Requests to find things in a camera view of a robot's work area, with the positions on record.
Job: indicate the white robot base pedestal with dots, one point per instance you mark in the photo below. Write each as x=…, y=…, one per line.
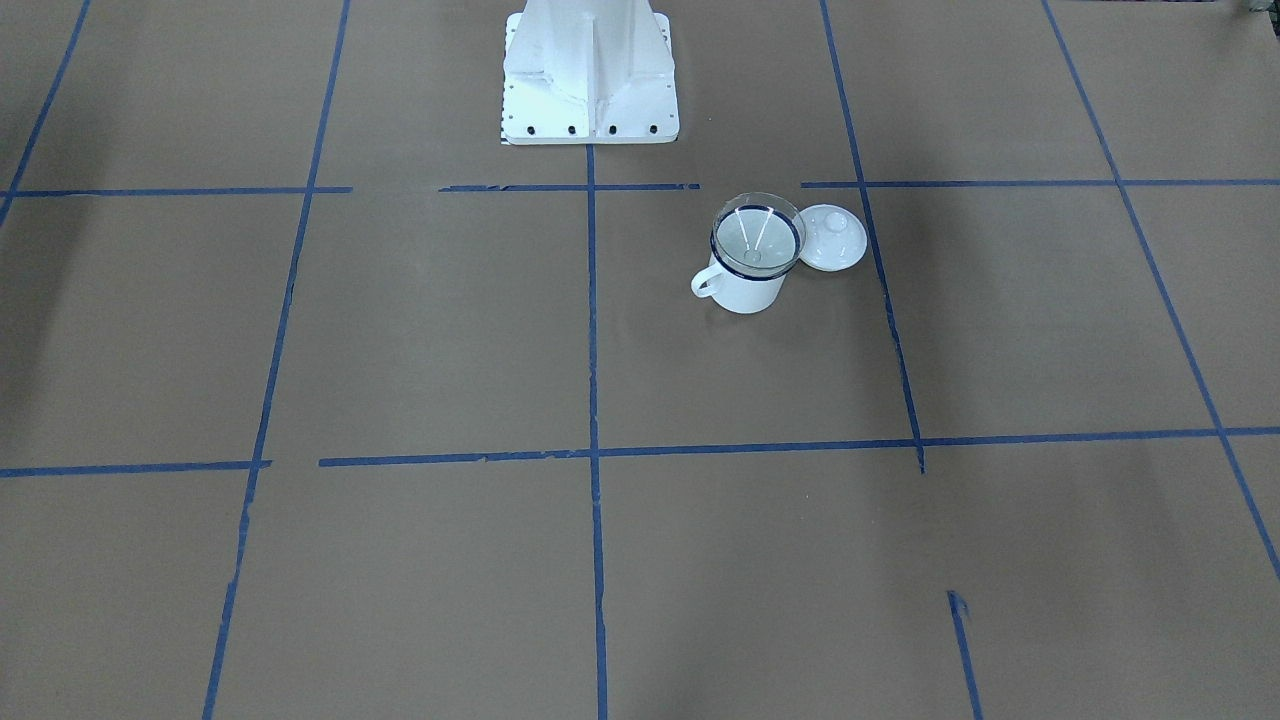
x=579, y=72

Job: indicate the white enamel lid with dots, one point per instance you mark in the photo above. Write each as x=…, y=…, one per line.
x=835, y=238

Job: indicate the white enamel mug blue rim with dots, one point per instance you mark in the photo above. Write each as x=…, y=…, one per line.
x=733, y=293

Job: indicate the clear glass funnel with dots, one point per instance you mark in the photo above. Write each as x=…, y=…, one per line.
x=757, y=236

